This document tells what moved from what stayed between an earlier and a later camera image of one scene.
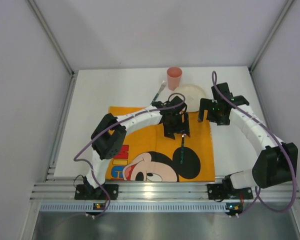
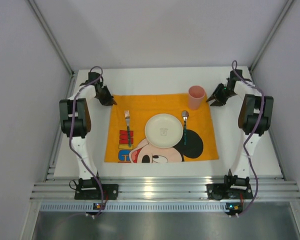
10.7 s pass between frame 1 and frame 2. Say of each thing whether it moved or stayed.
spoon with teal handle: moved
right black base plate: stayed
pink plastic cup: moved
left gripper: moved
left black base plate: stayed
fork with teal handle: moved
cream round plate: moved
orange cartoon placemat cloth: moved
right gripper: moved
